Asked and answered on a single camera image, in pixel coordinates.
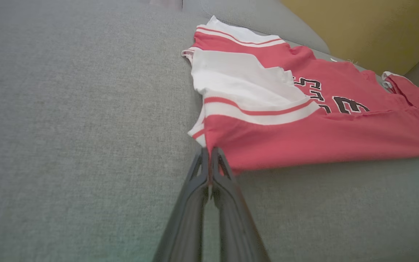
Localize large grey sofa seat cushion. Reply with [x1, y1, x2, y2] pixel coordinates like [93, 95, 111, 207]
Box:
[0, 0, 419, 262]

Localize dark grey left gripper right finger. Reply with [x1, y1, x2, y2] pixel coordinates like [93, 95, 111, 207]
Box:
[210, 147, 271, 262]

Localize small grey sofa cushion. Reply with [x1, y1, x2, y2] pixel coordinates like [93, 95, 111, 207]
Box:
[182, 0, 330, 55]

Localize red white sports shorts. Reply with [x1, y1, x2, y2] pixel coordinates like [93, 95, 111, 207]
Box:
[381, 71, 419, 126]

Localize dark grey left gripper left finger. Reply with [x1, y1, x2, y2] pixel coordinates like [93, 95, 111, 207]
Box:
[152, 147, 210, 262]

